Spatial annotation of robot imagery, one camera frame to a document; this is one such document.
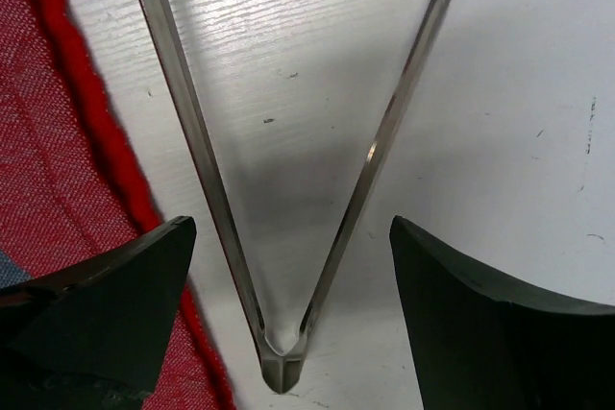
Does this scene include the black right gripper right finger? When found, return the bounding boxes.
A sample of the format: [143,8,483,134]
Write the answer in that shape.
[389,217,614,409]

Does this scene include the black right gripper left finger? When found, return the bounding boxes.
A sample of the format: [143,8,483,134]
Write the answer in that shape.
[1,216,196,409]

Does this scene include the metal tongs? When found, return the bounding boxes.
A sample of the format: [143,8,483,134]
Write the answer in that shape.
[138,0,451,394]

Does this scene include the red patterned placemat cloth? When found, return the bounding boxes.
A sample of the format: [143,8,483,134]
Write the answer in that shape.
[1,0,234,409]

